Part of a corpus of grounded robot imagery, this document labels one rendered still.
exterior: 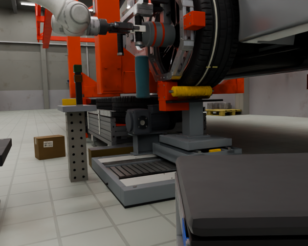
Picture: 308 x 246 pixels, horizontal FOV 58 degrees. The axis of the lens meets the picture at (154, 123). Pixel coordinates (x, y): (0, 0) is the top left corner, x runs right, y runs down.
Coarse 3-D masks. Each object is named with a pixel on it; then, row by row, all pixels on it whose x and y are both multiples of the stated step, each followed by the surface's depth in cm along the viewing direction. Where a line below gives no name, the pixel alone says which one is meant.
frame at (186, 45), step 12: (180, 0) 141; (192, 0) 142; (180, 12) 143; (180, 24) 143; (180, 36) 144; (192, 36) 143; (180, 48) 144; (192, 48) 145; (156, 60) 188; (180, 60) 149; (156, 72) 179; (180, 72) 156
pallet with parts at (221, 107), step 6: (216, 102) 775; (222, 102) 757; (228, 102) 739; (210, 108) 767; (216, 108) 779; (222, 108) 759; (228, 108) 741; (210, 114) 718; (216, 114) 746; (222, 114) 676; (228, 114) 702; (234, 114) 691
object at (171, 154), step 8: (160, 144) 195; (168, 144) 185; (160, 152) 183; (168, 152) 172; (176, 152) 161; (184, 152) 163; (192, 152) 156; (200, 152) 153; (208, 152) 154; (216, 152) 156; (224, 152) 158; (232, 152) 160; (240, 152) 163
